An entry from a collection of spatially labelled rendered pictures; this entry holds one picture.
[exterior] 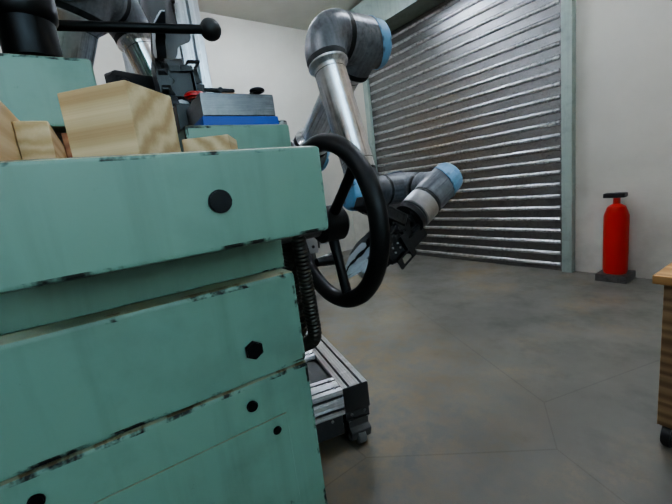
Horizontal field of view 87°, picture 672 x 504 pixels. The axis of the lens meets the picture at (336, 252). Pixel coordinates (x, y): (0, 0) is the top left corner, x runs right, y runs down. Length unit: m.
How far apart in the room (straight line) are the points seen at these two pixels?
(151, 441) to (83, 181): 0.20
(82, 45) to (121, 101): 0.81
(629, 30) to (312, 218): 3.05
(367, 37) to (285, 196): 0.78
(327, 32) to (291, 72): 3.73
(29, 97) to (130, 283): 0.25
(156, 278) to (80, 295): 0.05
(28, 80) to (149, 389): 0.33
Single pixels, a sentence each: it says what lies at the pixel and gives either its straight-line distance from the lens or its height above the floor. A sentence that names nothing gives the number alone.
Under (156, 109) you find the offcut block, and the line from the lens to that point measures 0.26.
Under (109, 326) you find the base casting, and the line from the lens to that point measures 0.30.
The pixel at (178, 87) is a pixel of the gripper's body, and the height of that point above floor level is 1.08.
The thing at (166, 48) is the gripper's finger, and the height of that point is 1.14.
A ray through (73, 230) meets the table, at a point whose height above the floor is 0.86.
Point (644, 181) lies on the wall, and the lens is 3.12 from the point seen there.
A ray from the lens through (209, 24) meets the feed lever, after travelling 0.72.
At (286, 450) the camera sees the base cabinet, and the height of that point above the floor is 0.63.
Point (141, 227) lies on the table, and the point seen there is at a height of 0.86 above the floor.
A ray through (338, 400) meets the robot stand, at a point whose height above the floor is 0.20.
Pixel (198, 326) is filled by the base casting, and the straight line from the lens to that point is 0.31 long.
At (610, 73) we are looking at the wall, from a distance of 3.20.
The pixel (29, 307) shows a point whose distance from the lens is 0.32.
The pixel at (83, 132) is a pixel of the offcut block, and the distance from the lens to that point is 0.26.
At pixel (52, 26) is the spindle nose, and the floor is 1.07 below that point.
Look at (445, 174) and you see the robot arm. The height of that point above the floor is 0.87.
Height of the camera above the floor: 0.87
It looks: 10 degrees down
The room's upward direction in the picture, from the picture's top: 7 degrees counter-clockwise
